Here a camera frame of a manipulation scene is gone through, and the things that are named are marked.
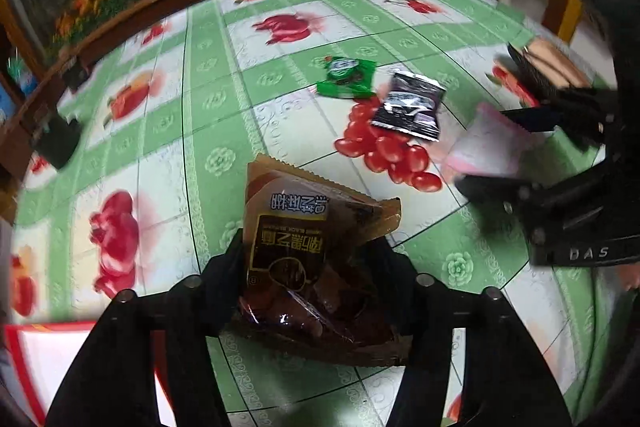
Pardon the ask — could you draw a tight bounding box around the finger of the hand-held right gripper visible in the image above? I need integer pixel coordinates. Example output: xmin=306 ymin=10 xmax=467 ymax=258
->
xmin=456 ymin=167 xmax=606 ymax=220
xmin=501 ymin=86 xmax=622 ymax=150

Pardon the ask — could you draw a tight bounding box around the red gift box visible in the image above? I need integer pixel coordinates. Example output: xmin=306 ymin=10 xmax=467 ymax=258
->
xmin=4 ymin=321 xmax=173 ymax=427

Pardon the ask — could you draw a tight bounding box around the brown sausage packet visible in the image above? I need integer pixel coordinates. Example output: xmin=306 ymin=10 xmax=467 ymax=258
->
xmin=507 ymin=37 xmax=607 ymax=104

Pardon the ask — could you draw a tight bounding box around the small black box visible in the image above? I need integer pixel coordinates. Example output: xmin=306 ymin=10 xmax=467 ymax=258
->
xmin=34 ymin=116 xmax=84 ymax=171

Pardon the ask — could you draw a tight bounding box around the brown snack packet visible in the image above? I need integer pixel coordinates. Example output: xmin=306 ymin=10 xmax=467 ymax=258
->
xmin=232 ymin=154 xmax=414 ymax=366

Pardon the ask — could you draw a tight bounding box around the green fruit-print tablecloth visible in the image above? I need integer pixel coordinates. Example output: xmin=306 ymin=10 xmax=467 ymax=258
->
xmin=10 ymin=0 xmax=626 ymax=427

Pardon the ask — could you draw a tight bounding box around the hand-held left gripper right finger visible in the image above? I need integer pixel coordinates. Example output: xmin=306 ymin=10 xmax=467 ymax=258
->
xmin=380 ymin=237 xmax=573 ymax=427

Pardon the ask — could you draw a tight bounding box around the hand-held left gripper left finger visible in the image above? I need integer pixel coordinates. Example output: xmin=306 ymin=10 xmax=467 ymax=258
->
xmin=45 ymin=227 xmax=251 ymax=427

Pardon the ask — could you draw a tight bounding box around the pink white snack packet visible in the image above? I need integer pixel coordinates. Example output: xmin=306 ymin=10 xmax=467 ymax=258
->
xmin=442 ymin=103 xmax=557 ymax=180

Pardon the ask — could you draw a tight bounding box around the dark snack packet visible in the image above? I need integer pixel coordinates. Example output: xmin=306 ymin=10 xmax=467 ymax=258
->
xmin=370 ymin=70 xmax=448 ymax=142

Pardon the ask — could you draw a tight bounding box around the green snack packet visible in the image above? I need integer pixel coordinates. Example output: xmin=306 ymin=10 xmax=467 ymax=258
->
xmin=316 ymin=56 xmax=377 ymax=100

